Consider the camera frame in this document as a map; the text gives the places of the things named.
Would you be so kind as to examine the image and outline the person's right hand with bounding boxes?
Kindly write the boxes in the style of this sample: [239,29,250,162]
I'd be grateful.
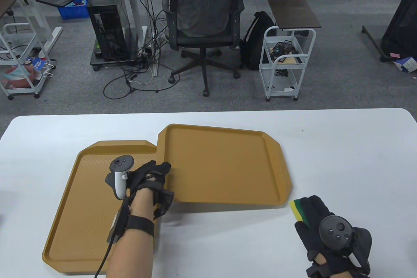
[295,195,372,275]

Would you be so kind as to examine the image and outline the person's left hand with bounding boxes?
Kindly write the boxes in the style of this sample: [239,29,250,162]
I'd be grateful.
[125,161,173,220]

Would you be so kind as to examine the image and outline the yellow and green sponge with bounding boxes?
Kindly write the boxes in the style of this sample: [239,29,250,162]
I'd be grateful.
[289,198,310,226]

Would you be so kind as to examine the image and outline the brown plastic food tray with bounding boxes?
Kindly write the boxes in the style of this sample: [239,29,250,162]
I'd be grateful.
[157,124,293,209]
[42,140,160,274]

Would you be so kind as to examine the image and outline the person's right forearm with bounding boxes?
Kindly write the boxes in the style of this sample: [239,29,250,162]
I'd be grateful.
[306,252,370,278]

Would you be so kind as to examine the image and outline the person's left forearm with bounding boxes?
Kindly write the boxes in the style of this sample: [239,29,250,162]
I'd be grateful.
[105,190,155,278]

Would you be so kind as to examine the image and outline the grey white left hand controller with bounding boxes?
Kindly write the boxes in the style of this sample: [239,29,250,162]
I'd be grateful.
[105,155,135,200]

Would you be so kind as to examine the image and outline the black wheeled platform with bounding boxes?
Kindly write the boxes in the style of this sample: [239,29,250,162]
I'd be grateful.
[90,52,153,71]

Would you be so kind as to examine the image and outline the white mesh-shelf rolling cart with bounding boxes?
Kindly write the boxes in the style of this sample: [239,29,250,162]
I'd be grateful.
[259,28,316,102]

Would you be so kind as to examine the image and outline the black computer tower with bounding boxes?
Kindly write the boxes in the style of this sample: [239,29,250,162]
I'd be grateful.
[87,0,139,62]

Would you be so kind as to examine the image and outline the blue white paper bag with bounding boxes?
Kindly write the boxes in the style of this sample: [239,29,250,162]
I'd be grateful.
[24,57,54,78]

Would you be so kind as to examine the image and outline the red plastic bag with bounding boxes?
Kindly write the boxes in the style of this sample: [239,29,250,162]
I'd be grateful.
[2,65,43,89]

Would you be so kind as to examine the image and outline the black backpack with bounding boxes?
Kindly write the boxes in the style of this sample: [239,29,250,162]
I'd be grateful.
[240,11,277,71]

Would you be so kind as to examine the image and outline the white blue box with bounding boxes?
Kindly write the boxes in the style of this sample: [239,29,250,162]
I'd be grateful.
[393,57,417,74]

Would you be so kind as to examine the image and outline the black mesh office chair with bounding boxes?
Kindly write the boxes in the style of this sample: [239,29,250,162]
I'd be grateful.
[161,0,245,97]

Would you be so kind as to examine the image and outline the blue plastic crate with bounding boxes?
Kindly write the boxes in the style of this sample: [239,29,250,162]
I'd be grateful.
[58,0,91,20]

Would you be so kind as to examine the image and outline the dark brown side table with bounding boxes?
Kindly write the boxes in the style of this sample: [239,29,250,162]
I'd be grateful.
[267,0,322,38]

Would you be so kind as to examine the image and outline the white rolling cart with bags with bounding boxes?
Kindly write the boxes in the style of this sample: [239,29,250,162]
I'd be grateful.
[0,23,51,100]

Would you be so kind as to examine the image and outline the black fabric stand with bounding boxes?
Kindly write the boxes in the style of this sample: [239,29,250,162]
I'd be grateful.
[362,0,417,63]

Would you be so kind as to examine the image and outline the small brown table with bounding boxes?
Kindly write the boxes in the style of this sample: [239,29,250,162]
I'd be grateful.
[0,0,20,18]

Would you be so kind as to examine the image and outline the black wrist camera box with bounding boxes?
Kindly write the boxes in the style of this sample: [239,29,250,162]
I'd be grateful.
[107,200,129,244]

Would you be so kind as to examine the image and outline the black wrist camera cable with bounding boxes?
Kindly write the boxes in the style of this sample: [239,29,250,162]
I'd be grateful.
[94,241,115,278]

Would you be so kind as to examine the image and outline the black floor cables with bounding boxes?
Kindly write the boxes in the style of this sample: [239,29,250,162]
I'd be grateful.
[103,7,180,99]

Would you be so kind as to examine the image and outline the aluminium post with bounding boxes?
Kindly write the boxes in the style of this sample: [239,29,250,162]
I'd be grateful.
[142,0,159,78]

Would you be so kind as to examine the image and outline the black wire basket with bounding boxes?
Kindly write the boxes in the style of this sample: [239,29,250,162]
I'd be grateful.
[270,41,299,61]

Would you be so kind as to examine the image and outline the white standing desk frame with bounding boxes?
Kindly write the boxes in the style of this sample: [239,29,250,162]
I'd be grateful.
[16,0,63,59]

